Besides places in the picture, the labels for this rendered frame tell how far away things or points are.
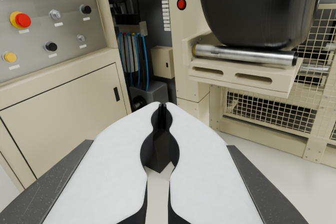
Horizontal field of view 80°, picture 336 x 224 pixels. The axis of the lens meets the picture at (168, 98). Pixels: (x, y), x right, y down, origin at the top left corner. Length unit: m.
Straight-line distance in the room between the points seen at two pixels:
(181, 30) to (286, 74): 0.45
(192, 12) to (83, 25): 0.44
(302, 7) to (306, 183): 1.18
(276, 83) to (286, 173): 0.97
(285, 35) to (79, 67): 0.72
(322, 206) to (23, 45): 1.59
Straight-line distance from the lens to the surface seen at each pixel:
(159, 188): 1.42
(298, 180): 1.58
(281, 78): 0.71
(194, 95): 0.98
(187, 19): 0.88
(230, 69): 0.74
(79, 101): 0.90
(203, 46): 0.79
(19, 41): 0.84
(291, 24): 0.63
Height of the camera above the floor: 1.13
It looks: 29 degrees down
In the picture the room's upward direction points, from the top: 6 degrees counter-clockwise
